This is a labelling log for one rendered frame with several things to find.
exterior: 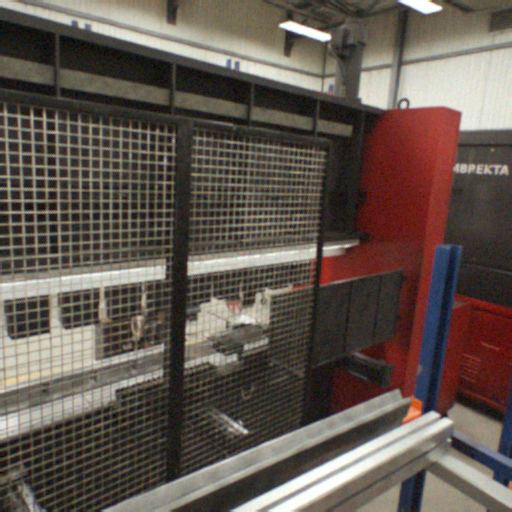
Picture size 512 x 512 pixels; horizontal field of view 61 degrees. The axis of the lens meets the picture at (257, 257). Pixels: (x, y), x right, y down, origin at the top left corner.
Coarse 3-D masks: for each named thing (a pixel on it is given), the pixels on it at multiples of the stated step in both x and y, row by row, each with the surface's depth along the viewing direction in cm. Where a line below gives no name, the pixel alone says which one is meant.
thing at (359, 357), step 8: (344, 360) 259; (352, 360) 255; (360, 360) 251; (368, 360) 247; (344, 368) 260; (352, 368) 256; (360, 368) 251; (368, 368) 246; (376, 368) 243; (384, 368) 239; (392, 368) 242; (360, 376) 251; (368, 376) 247; (376, 376) 244; (384, 376) 240; (376, 384) 243; (384, 384) 241
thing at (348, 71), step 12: (348, 24) 250; (360, 24) 250; (336, 36) 248; (348, 36) 244; (360, 36) 250; (336, 48) 249; (348, 48) 250; (360, 48) 253; (336, 60) 240; (348, 60) 253; (360, 60) 255; (336, 72) 259; (348, 72) 254; (360, 72) 258; (336, 84) 260; (348, 84) 255; (348, 96) 256
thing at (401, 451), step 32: (352, 416) 73; (384, 416) 75; (256, 448) 61; (288, 448) 64; (320, 448) 66; (352, 448) 73; (384, 448) 70; (416, 448) 71; (448, 448) 78; (192, 480) 55; (224, 480) 55; (256, 480) 59; (288, 480) 65; (320, 480) 61; (352, 480) 61; (384, 480) 66
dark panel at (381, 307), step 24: (312, 288) 209; (336, 288) 224; (360, 288) 239; (384, 288) 257; (288, 312) 201; (336, 312) 228; (360, 312) 244; (384, 312) 263; (336, 336) 232; (360, 336) 249; (384, 336) 268; (288, 360) 208; (336, 360) 235
